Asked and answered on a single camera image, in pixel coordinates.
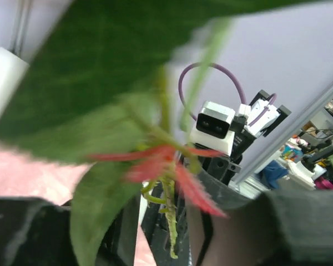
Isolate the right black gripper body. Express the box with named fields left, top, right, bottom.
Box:
left=140, top=116, right=256, bottom=266

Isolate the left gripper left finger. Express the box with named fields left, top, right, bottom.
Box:
left=0, top=193, right=141, bottom=266

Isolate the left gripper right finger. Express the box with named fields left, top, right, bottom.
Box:
left=184, top=163, right=333, bottom=266

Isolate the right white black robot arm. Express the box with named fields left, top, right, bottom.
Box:
left=142, top=90, right=291, bottom=265

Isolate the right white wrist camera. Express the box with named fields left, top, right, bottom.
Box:
left=189, top=101, right=235, bottom=156

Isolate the right aluminium frame post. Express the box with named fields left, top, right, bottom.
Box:
left=232, top=81, right=333, bottom=185

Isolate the aluminium frame post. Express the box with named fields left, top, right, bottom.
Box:
left=10, top=0, right=34, bottom=57
left=232, top=81, right=333, bottom=185

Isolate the left aluminium frame post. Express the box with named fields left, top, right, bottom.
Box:
left=10, top=0, right=34, bottom=57

